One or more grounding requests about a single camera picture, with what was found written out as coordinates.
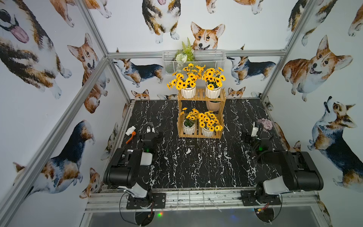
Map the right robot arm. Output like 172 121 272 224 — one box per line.
241 122 324 201

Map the sunflower pot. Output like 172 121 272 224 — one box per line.
167 63 206 99
202 67 226 99
182 108 199 135
198 111 223 138

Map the white orange spray bottle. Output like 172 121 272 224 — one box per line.
125 126 137 144

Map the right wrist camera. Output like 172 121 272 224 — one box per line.
251 122 259 137

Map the pink flower small pot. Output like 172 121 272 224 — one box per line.
257 118 273 131

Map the beige pot green plant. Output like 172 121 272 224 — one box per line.
206 101 221 112

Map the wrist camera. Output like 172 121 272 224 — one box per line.
251 122 259 137
146 125 155 133

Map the green fern plant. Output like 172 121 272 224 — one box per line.
175 38 195 63

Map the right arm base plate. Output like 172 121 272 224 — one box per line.
239 190 281 206

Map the wooden two-tier shelf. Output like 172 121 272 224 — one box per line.
177 88 226 139

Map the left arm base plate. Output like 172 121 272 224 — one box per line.
126 193 166 210

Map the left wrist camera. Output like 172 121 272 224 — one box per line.
146 125 155 133

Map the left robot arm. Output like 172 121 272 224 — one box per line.
103 123 159 201

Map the white wire basket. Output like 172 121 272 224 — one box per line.
162 50 226 74

